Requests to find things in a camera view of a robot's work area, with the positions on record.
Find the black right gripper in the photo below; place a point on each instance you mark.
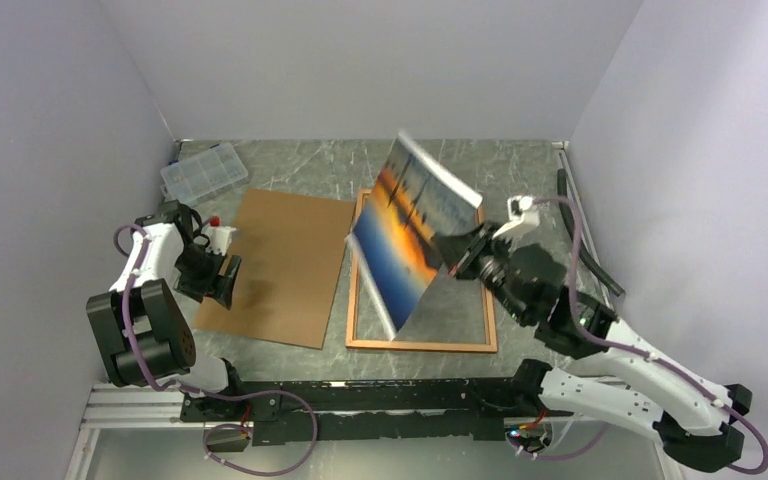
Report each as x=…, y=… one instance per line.
x=456, y=250

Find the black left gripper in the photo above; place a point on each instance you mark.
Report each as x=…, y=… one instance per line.
x=202, y=287

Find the sunset landscape photo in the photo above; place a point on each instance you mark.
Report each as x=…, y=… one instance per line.
x=414, y=199

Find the brown cardboard backing board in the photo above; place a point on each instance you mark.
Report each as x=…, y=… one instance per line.
x=291, y=249

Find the orange wooden picture frame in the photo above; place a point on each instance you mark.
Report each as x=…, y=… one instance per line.
x=451, y=317

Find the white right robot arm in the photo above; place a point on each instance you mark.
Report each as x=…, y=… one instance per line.
x=691, y=418

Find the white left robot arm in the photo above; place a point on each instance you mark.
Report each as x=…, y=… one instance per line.
x=141, y=333

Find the clear plastic compartment box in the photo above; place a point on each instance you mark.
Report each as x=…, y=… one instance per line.
x=204, y=175

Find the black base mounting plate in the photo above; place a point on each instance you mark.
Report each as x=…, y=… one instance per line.
x=483, y=409

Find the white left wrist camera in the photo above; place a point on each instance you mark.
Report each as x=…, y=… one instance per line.
x=219, y=236

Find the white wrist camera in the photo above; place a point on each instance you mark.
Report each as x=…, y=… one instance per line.
x=523, y=218
x=219, y=236

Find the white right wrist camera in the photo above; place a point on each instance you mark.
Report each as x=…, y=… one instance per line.
x=523, y=218

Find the aluminium rail frame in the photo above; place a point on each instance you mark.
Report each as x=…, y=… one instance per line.
x=133, y=407

